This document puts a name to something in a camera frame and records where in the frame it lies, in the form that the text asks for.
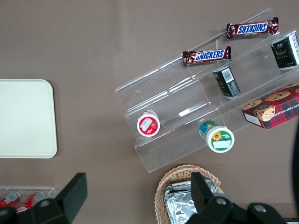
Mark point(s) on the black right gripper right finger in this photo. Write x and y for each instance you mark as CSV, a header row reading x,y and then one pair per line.
x,y
203,196

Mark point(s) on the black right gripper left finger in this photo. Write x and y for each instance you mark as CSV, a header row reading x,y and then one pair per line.
x,y
72,191

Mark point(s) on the tan wicker basket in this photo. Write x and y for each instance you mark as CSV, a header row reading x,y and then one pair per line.
x,y
163,186

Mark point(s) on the cream plastic tray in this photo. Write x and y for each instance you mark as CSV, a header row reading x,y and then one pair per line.
x,y
25,119

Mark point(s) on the clear acrylic can holder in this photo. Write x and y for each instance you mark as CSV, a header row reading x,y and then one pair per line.
x,y
50,190

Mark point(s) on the silver foil wrapped package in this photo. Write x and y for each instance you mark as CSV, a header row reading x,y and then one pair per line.
x,y
180,205

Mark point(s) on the red soda can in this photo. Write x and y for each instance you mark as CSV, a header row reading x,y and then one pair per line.
x,y
10,198
29,201

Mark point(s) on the green sunflower yogurt cup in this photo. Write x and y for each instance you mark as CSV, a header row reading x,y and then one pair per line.
x,y
219,137

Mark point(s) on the red strawberry yogurt cup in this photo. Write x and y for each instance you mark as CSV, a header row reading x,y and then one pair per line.
x,y
148,123

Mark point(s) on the clear acrylic stepped shelf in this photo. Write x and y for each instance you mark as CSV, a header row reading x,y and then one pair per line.
x,y
177,98

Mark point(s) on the red tartan cookie box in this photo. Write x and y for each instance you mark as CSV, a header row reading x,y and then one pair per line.
x,y
273,108

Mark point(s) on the small black barcode box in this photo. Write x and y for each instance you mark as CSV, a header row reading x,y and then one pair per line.
x,y
226,81

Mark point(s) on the Snickers chocolate bar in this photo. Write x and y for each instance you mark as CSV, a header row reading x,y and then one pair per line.
x,y
208,56
252,28

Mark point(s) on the black box gold print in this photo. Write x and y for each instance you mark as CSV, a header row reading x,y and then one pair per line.
x,y
285,52

